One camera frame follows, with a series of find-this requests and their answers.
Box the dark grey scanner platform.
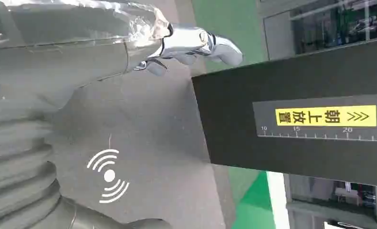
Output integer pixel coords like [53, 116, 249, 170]
[46, 0, 227, 229]

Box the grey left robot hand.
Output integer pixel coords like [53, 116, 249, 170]
[0, 0, 243, 229]

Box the black scanner column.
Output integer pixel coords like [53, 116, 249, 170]
[191, 37, 377, 187]

